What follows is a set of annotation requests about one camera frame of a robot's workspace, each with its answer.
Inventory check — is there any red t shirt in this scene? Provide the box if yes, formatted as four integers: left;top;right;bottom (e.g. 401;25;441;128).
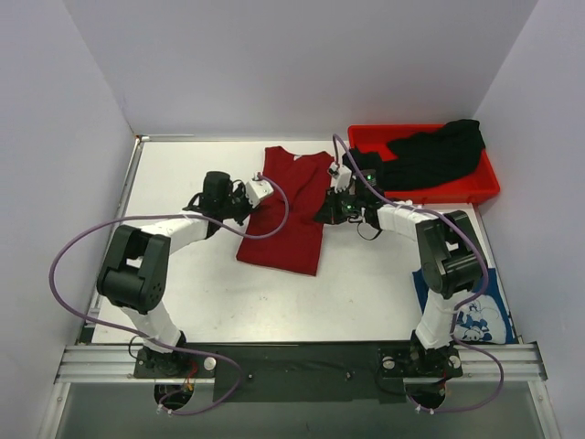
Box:
236;146;333;276

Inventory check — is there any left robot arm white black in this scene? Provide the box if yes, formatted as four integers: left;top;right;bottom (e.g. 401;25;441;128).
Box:
97;171;274;377

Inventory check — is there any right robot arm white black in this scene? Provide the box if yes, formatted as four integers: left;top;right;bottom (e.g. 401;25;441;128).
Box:
314;165;488;378

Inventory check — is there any red plastic bin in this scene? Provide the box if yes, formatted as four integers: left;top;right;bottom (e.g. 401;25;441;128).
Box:
347;124;500;204

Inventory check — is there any black t shirt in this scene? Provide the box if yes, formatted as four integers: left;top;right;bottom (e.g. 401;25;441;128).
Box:
343;119;485;191

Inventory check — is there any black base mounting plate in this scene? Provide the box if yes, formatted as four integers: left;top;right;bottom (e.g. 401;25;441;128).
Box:
133;341;463;403

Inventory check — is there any blue folded t shirt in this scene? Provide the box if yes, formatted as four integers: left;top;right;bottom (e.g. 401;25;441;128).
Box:
412;268;516;349

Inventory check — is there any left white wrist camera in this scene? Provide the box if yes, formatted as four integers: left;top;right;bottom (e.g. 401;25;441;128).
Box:
244;173;274;209

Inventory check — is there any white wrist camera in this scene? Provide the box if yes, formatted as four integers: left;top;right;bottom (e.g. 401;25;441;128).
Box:
244;173;274;209
328;163;352;193

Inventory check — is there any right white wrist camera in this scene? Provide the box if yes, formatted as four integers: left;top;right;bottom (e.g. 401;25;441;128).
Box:
328;163;352;193

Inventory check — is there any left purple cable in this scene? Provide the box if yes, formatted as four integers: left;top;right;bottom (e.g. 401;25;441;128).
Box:
48;172;289;416

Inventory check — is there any purple cable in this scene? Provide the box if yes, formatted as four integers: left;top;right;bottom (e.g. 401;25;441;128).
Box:
332;133;506;416
48;172;289;416

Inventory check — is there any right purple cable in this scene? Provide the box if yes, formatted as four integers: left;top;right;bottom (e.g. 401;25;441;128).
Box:
332;133;506;416

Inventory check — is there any aluminium frame rail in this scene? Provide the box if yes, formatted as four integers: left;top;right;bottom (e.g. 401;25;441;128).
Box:
54;134;548;385

